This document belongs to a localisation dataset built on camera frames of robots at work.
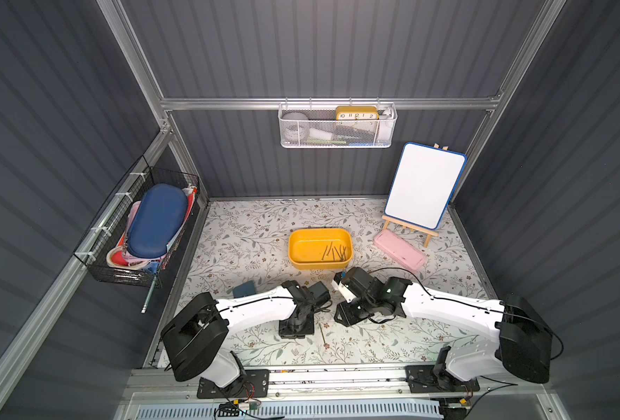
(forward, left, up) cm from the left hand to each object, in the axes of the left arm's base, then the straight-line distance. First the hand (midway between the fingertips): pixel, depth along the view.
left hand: (303, 336), depth 80 cm
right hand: (+5, -12, +6) cm, 14 cm away
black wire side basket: (+12, +48, +32) cm, 59 cm away
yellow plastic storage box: (+34, -6, -3) cm, 35 cm away
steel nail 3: (+32, -13, -1) cm, 35 cm away
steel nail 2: (+34, -10, -1) cm, 35 cm away
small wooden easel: (+40, -40, +5) cm, 57 cm away
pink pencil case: (+32, -38, -1) cm, 50 cm away
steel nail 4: (+31, -15, -2) cm, 35 cm away
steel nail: (+1, -6, -2) cm, 7 cm away
